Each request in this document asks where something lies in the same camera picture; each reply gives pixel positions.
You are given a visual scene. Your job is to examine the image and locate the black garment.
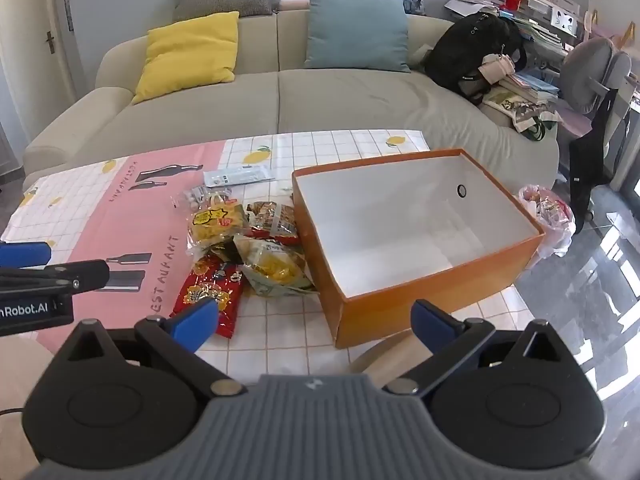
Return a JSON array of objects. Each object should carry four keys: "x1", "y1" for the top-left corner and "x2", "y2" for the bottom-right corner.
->
[{"x1": 568, "y1": 87, "x2": 617, "y2": 235}]

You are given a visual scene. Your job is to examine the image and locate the grey desk chair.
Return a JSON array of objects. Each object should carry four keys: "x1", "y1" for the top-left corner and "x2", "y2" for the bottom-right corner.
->
[{"x1": 554, "y1": 37, "x2": 640, "y2": 163}]

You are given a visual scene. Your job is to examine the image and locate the beige sofa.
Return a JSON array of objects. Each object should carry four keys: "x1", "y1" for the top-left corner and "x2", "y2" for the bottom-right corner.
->
[{"x1": 22, "y1": 7, "x2": 561, "y2": 196}]

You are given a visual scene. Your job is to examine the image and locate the white door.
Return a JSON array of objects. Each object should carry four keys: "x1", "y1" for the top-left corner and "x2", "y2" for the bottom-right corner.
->
[{"x1": 0, "y1": 0, "x2": 77, "y2": 126}]

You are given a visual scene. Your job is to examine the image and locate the brown snack bag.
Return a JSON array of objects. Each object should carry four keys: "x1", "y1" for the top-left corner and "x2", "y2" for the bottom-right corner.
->
[{"x1": 245, "y1": 201, "x2": 302, "y2": 244}]

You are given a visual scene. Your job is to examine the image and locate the light blue pillow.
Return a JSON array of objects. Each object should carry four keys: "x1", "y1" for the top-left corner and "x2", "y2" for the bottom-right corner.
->
[{"x1": 303, "y1": 0, "x2": 412, "y2": 74}]

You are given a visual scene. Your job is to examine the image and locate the black backpack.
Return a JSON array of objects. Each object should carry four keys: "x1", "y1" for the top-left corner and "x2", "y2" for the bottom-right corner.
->
[{"x1": 425, "y1": 10, "x2": 529, "y2": 99}]

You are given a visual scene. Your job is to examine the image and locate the red snack bag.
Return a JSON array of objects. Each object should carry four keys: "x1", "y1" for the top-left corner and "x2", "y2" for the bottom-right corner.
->
[{"x1": 169, "y1": 252, "x2": 246, "y2": 340}]

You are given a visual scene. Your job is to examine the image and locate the trash bin with pink bag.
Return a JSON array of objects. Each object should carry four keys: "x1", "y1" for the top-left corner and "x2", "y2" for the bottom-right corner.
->
[{"x1": 518, "y1": 184, "x2": 577, "y2": 257}]

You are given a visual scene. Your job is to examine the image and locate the printed tote bag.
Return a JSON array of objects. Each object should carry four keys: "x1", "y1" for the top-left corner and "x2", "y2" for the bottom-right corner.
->
[{"x1": 482, "y1": 87, "x2": 559, "y2": 142}]

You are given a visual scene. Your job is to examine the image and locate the clear candy packet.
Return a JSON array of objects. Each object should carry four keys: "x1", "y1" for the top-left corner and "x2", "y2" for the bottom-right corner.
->
[{"x1": 169, "y1": 186, "x2": 233, "y2": 211}]

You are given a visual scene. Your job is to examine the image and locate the lemon-print pink tablecloth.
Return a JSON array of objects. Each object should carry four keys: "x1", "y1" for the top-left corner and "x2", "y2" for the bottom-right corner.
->
[{"x1": 0, "y1": 130, "x2": 536, "y2": 377}]

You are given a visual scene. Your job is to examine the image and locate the orange cardboard box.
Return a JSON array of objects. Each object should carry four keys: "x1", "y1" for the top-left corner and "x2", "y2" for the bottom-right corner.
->
[{"x1": 291, "y1": 148, "x2": 546, "y2": 350}]

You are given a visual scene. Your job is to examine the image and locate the yellow-green snack bag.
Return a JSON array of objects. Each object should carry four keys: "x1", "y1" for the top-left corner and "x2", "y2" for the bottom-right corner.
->
[{"x1": 233, "y1": 235, "x2": 317, "y2": 297}]

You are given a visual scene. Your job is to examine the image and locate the cluttered white shelf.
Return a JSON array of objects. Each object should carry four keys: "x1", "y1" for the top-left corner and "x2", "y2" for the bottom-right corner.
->
[{"x1": 444, "y1": 0, "x2": 597, "y2": 52}]

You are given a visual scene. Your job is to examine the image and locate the yellow pillow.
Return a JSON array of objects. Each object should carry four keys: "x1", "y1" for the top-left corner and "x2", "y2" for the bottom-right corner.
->
[{"x1": 131, "y1": 11, "x2": 240, "y2": 106}]

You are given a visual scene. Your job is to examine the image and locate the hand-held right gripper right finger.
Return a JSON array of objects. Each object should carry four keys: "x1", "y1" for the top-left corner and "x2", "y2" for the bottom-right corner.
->
[{"x1": 382, "y1": 299, "x2": 583, "y2": 398}]

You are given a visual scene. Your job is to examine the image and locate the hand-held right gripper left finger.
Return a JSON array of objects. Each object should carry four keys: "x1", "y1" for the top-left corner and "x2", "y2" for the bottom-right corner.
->
[{"x1": 50, "y1": 299, "x2": 248, "y2": 398}]

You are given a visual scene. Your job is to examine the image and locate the white flat packet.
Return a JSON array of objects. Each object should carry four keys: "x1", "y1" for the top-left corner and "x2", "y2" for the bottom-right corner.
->
[{"x1": 202, "y1": 165, "x2": 277, "y2": 189}]

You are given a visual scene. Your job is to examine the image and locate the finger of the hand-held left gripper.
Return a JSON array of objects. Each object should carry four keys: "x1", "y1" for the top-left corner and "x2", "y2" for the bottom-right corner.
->
[
  {"x1": 0, "y1": 259, "x2": 111, "y2": 295},
  {"x1": 0, "y1": 241, "x2": 54, "y2": 267}
]

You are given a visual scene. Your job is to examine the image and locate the yellow snack bag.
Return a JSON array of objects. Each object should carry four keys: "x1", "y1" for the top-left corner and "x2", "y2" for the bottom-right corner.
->
[{"x1": 187, "y1": 195, "x2": 249, "y2": 257}]

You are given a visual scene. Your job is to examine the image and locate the stack of books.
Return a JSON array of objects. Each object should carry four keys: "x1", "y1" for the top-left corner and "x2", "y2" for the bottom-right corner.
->
[{"x1": 500, "y1": 72, "x2": 561, "y2": 106}]

